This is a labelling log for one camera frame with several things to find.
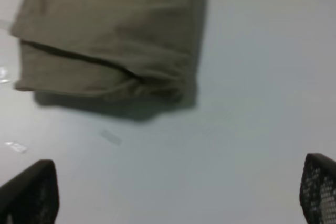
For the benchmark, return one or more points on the khaki shorts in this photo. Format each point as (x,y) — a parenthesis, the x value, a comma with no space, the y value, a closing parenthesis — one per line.
(110,49)

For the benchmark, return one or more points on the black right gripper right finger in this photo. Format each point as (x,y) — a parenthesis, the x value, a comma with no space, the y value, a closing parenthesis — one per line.
(317,189)

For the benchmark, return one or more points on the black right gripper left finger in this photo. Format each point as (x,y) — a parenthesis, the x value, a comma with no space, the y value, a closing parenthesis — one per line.
(32,196)

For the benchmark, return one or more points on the clear tape strip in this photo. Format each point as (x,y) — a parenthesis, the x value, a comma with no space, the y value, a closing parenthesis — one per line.
(16,146)
(110,137)

